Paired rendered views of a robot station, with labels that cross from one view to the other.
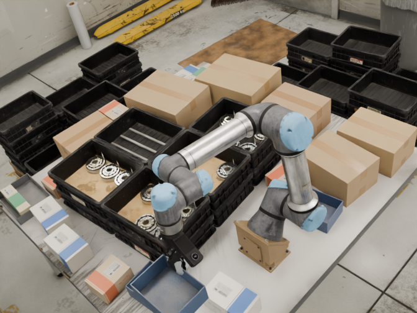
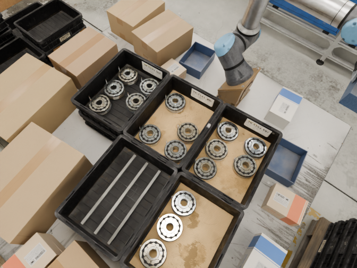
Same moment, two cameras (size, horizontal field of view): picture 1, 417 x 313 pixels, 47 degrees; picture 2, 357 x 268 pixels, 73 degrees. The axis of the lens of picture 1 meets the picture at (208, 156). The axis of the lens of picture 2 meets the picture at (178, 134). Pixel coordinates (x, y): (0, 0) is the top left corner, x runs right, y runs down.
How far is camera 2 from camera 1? 199 cm
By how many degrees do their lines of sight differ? 61
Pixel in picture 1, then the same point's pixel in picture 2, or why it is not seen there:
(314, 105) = (95, 37)
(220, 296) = (289, 109)
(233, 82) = (36, 95)
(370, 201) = not seen: hidden behind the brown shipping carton
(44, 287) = not seen: outside the picture
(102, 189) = (193, 233)
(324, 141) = (145, 34)
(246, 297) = (286, 93)
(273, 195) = (237, 48)
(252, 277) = (255, 100)
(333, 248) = not seen: hidden behind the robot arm
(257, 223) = (247, 70)
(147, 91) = (13, 202)
